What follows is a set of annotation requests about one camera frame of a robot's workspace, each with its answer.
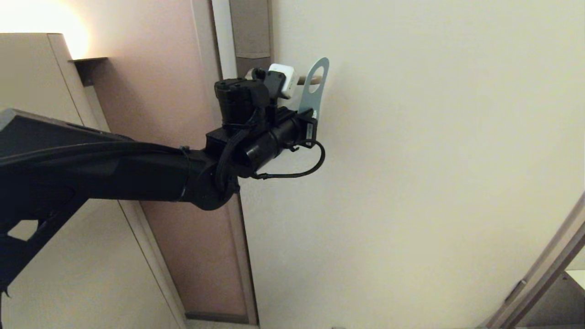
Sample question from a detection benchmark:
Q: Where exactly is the blue and white door hanger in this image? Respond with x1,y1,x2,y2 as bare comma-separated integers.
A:
298,57,330,120

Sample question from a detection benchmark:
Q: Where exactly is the white room door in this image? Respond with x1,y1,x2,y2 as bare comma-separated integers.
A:
210,0,585,329

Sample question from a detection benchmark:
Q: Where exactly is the brown metal lock plate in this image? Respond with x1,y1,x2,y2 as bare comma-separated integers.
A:
229,0,274,78

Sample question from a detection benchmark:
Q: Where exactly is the dark baseboard strip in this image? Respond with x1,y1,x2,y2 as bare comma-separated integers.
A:
184,312,251,325

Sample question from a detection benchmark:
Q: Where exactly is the beige cabinet panel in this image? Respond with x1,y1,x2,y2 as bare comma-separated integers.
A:
0,33,188,329

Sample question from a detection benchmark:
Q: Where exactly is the black looping gripper cable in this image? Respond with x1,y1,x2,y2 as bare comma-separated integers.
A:
250,139,326,180

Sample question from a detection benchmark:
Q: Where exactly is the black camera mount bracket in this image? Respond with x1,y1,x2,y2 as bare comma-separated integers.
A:
253,68,316,124

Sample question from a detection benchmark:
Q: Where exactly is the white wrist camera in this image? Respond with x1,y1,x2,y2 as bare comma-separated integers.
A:
268,63,298,100

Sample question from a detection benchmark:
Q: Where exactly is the beige metal door handle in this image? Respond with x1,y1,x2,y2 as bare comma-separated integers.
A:
245,68,322,86

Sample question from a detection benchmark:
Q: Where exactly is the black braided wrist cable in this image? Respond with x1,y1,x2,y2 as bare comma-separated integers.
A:
215,130,247,190

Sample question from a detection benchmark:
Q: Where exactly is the beige door frame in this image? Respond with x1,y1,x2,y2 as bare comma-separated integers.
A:
191,0,259,326

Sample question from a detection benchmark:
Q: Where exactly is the dark wall light ledge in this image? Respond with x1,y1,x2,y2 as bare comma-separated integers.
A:
69,57,109,86

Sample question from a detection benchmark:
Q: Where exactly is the small brown frame hinge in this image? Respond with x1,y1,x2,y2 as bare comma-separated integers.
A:
504,280,527,304

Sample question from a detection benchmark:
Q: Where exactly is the brown wooden side frame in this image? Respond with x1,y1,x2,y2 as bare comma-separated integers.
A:
475,190,585,329

